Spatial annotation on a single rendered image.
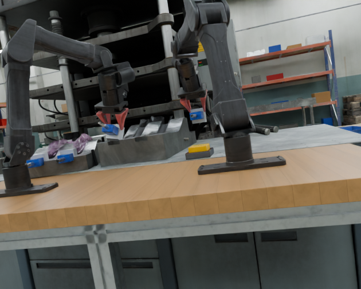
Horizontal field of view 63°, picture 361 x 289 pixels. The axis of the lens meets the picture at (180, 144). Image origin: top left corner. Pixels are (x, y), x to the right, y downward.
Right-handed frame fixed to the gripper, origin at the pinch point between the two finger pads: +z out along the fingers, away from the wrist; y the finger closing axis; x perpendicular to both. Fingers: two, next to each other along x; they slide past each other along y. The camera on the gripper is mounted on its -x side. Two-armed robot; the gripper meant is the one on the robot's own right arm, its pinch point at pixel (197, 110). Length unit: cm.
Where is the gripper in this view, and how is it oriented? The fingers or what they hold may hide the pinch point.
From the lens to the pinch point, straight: 112.3
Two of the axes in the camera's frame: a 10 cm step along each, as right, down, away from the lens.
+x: -1.5, 5.8, -8.0
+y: -9.5, 1.2, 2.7
